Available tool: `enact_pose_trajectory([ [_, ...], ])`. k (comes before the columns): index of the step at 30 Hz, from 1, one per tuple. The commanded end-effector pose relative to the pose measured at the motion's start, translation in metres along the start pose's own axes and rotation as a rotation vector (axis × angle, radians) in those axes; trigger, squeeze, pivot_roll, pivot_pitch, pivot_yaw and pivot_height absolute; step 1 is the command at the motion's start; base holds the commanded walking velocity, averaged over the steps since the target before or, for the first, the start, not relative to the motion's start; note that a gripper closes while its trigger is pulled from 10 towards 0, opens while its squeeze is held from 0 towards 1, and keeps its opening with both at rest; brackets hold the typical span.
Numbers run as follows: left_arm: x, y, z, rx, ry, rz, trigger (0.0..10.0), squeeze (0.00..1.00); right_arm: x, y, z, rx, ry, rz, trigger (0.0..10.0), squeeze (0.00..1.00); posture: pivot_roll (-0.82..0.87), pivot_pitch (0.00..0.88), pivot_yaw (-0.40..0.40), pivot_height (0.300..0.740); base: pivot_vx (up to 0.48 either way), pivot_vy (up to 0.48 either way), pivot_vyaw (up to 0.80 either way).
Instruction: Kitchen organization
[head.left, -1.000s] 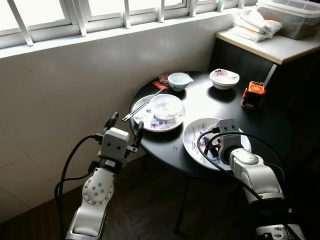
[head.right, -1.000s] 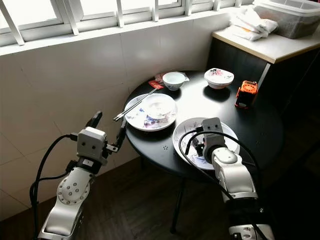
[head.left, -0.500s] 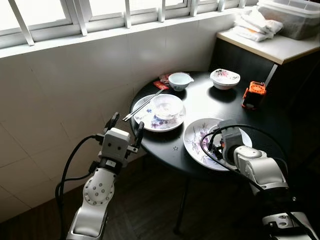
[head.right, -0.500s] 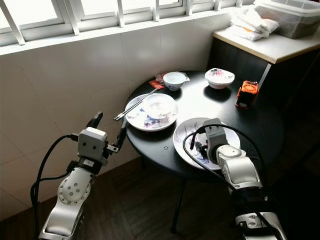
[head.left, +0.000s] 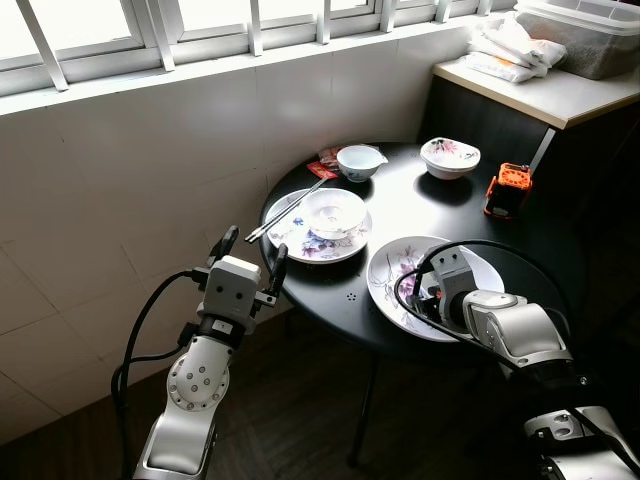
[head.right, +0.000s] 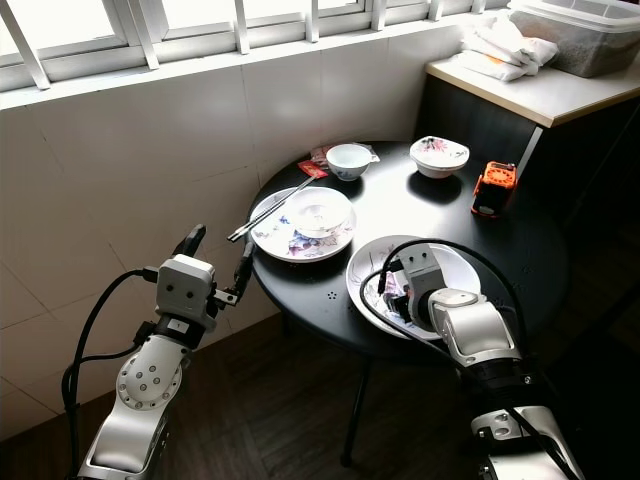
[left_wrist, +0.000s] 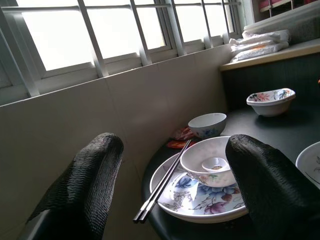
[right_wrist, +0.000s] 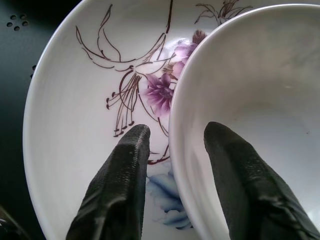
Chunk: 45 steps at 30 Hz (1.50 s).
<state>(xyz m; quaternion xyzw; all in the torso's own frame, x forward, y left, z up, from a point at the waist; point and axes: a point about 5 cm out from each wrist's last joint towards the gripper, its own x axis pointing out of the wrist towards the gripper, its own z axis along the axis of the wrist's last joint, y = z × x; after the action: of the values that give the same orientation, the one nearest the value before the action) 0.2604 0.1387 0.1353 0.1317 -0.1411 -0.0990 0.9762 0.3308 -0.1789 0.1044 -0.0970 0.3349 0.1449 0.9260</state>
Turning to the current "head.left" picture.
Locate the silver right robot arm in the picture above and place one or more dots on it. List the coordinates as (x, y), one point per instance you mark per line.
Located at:
(510, 330)

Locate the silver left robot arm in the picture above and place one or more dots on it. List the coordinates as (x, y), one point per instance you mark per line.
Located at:
(195, 385)

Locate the floral white plate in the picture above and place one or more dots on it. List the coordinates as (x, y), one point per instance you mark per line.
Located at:
(385, 285)
(300, 245)

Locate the bright red sauce packet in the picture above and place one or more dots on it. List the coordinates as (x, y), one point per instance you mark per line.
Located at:
(317, 170)

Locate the red patterned packet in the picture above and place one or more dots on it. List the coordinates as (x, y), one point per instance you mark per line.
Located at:
(329, 156)

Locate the orange and black gadget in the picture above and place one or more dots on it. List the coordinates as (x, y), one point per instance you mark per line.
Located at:
(508, 192)

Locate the small blue-patterned white bowl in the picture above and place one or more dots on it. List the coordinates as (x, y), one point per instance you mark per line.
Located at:
(360, 163)

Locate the round black table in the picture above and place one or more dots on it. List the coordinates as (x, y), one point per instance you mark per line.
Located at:
(560, 250)

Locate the pink floral white bowl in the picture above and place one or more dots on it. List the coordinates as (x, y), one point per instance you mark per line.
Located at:
(450, 158)

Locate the dark cabinet with white countertop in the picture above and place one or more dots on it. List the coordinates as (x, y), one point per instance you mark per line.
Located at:
(560, 100)

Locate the white folded plastic bags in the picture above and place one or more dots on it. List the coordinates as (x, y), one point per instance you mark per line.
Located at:
(515, 50)

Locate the clear lidded storage box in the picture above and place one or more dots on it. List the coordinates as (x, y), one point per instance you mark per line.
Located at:
(600, 45)

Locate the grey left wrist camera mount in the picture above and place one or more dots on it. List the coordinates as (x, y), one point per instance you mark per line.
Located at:
(232, 288)

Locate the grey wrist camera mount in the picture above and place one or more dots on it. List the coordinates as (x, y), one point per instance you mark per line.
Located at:
(455, 272)
(232, 288)

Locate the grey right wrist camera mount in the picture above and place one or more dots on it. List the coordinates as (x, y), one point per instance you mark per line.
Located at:
(455, 272)

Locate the white barred window frame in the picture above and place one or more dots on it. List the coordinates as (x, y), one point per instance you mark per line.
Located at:
(200, 45)

